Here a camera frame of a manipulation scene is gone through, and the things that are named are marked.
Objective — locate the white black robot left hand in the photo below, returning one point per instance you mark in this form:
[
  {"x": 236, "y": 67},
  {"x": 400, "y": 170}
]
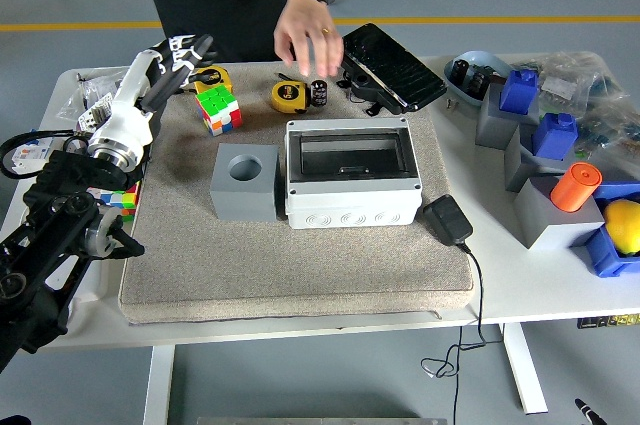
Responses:
[{"x": 125, "y": 105}]

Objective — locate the person's left hand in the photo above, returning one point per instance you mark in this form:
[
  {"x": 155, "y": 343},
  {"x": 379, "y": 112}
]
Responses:
[{"x": 310, "y": 35}]

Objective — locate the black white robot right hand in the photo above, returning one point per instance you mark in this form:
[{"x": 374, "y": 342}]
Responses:
[{"x": 589, "y": 412}]

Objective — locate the smoky transparent box lid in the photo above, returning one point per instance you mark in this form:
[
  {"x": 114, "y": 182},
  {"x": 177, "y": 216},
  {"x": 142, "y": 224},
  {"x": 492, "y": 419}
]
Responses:
[{"x": 350, "y": 155}]

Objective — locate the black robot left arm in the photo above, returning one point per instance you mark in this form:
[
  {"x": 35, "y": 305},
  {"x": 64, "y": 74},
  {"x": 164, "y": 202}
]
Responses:
[{"x": 50, "y": 225}]

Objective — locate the white plastic junction box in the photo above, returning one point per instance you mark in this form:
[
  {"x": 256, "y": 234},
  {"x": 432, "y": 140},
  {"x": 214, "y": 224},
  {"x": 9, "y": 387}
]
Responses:
[{"x": 350, "y": 205}]

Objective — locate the orange cylinder battery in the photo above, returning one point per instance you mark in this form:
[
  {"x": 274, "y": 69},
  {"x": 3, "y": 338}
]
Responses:
[{"x": 572, "y": 190}]

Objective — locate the white socket in packaging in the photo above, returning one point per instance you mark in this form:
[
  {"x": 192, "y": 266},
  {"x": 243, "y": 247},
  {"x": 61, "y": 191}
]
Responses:
[{"x": 95, "y": 115}]

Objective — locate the clear plastic bags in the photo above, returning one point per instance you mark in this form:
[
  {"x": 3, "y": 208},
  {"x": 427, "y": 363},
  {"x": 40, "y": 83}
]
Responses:
[{"x": 95, "y": 87}]

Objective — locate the black cylindrical capacitor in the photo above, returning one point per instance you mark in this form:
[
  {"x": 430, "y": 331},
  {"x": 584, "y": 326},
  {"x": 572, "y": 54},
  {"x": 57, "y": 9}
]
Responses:
[{"x": 319, "y": 94}]

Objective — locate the yellow tape measure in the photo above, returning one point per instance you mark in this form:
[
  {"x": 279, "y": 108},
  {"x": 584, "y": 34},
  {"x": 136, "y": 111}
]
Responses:
[
  {"x": 289, "y": 95},
  {"x": 217, "y": 77}
]

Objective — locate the white table leg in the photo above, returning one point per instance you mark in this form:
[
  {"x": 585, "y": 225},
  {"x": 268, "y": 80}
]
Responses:
[
  {"x": 159, "y": 385},
  {"x": 525, "y": 370}
]

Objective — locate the black textured case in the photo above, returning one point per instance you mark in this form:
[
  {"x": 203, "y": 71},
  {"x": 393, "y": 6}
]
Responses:
[{"x": 395, "y": 65}]

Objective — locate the large colourful puzzle cube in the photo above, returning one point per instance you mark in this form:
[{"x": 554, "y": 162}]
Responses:
[{"x": 217, "y": 105}]

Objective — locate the black table control panel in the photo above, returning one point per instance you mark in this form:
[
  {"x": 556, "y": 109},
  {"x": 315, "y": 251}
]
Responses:
[{"x": 607, "y": 321}]

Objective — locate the small colourful puzzle cube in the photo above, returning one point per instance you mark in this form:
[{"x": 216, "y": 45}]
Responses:
[{"x": 125, "y": 200}]

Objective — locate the white blue circuit breaker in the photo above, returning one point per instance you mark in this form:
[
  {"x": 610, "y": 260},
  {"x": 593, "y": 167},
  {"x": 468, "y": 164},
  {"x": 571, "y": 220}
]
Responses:
[{"x": 27, "y": 157}]

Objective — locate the grey block with round hole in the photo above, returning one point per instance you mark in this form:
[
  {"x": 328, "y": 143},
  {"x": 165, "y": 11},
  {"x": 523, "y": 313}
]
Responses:
[{"x": 240, "y": 200}]

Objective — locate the blue plastic bin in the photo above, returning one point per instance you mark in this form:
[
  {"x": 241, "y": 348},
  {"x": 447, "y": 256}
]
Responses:
[{"x": 605, "y": 255}]

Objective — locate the small metal plug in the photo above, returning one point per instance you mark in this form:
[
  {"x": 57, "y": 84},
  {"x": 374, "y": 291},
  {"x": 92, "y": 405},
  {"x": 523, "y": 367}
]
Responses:
[{"x": 452, "y": 104}]

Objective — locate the light blue dish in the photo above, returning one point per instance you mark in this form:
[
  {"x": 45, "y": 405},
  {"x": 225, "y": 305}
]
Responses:
[{"x": 487, "y": 61}]

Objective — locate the yellow lemon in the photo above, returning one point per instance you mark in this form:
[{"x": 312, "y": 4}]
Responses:
[{"x": 622, "y": 225}]

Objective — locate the grey holder block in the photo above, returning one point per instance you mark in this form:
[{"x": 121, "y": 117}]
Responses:
[
  {"x": 520, "y": 165},
  {"x": 545, "y": 225},
  {"x": 492, "y": 125}
]

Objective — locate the blue plastic block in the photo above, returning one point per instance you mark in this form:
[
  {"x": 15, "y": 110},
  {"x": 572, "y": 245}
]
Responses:
[
  {"x": 552, "y": 137},
  {"x": 520, "y": 92}
]

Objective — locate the black power adapter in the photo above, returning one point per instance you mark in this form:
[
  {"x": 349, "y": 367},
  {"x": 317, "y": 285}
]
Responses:
[{"x": 447, "y": 220}]

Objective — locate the grey-brown fabric mat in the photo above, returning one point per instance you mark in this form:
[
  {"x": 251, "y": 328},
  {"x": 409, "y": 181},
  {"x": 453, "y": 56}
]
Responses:
[{"x": 300, "y": 270}]

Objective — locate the clear bags of components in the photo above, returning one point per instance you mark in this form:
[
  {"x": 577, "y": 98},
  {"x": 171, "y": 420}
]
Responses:
[{"x": 600, "y": 110}]

